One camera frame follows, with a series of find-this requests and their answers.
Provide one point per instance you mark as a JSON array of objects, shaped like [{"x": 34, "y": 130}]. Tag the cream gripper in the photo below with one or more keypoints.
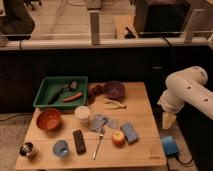
[{"x": 168, "y": 120}]

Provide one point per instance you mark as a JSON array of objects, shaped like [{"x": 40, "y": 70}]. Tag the light blue towel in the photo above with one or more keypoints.
[{"x": 99, "y": 121}]

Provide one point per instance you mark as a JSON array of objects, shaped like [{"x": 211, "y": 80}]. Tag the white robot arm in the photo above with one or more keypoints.
[{"x": 185, "y": 86}]

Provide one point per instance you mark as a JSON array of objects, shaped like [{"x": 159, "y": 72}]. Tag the blue object on floor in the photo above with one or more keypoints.
[{"x": 169, "y": 146}]

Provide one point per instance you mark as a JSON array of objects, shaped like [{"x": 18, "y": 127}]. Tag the blue sponge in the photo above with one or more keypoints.
[{"x": 129, "y": 132}]

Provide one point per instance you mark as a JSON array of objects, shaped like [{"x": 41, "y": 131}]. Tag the wooden table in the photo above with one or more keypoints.
[{"x": 147, "y": 151}]

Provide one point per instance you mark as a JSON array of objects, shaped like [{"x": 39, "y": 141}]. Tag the red yellow apple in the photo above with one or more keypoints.
[{"x": 118, "y": 138}]

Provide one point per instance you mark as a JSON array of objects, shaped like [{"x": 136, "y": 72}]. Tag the purple bowl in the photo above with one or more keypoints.
[{"x": 114, "y": 89}]

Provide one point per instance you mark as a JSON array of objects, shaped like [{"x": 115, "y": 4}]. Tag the white cup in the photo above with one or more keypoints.
[{"x": 82, "y": 113}]

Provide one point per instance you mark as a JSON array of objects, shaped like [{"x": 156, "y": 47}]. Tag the black remote control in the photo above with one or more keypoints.
[{"x": 79, "y": 142}]

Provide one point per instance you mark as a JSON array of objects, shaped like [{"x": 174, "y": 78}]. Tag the orange carrot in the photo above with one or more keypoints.
[{"x": 73, "y": 97}]

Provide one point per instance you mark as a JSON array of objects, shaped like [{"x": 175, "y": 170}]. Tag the blue cup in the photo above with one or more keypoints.
[{"x": 61, "y": 149}]

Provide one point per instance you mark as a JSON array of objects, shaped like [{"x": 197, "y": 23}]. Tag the green plastic tray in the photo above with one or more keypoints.
[{"x": 50, "y": 85}]

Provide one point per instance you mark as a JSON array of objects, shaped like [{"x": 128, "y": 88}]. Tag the orange bowl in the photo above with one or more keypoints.
[{"x": 49, "y": 119}]

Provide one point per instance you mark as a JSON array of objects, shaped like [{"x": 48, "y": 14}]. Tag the silver metal cup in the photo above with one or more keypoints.
[{"x": 27, "y": 149}]

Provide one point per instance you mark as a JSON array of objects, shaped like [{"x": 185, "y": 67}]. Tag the black office chair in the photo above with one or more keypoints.
[{"x": 17, "y": 20}]

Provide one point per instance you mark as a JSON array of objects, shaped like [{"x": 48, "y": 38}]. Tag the black handled brush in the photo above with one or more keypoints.
[{"x": 70, "y": 87}]

